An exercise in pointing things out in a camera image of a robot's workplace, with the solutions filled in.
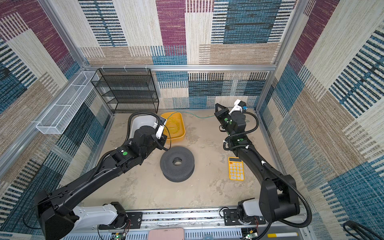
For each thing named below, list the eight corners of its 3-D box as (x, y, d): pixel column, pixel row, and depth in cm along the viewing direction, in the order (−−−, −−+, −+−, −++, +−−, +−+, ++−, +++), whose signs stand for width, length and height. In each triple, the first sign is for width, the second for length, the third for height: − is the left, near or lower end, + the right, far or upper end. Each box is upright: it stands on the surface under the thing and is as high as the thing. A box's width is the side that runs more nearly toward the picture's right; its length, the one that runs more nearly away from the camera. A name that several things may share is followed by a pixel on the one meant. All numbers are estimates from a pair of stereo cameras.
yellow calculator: (229, 181, 87) (230, 179, 85) (226, 158, 96) (226, 156, 94) (245, 181, 87) (246, 179, 85) (240, 158, 96) (241, 156, 94)
